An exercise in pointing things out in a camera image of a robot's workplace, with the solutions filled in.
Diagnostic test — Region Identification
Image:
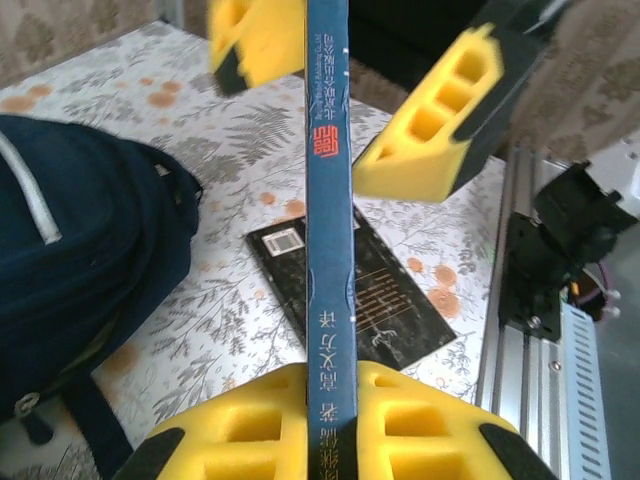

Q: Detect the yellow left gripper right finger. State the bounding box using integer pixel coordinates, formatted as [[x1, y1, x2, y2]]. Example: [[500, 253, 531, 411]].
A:
[[357, 360, 561, 480]]

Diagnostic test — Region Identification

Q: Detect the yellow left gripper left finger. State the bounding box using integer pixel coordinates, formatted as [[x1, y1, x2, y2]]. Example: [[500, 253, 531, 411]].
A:
[[112, 363, 309, 480]]

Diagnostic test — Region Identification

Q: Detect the black paperback book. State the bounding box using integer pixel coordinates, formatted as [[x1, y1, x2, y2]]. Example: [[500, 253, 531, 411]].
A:
[[244, 204, 457, 374]]

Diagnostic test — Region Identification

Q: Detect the blue book with white text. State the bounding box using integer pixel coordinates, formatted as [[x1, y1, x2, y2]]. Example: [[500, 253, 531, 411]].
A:
[[303, 0, 361, 480]]

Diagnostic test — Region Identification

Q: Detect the navy blue backpack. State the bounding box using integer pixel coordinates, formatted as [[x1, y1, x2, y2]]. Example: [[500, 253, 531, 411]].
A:
[[0, 113, 204, 480]]

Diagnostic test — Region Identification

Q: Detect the aluminium corner post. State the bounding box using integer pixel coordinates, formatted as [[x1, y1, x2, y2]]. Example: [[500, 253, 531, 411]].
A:
[[157, 0, 187, 29]]

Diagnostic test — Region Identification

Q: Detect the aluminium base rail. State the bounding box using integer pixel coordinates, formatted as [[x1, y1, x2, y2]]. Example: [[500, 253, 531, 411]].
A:
[[474, 142, 569, 480]]

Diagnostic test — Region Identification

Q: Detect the grey slotted cable duct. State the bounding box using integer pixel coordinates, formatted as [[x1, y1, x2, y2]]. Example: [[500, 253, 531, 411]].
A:
[[552, 304, 616, 480]]

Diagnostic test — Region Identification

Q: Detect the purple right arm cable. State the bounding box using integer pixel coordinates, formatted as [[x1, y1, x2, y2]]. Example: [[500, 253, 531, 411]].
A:
[[597, 264, 624, 324]]

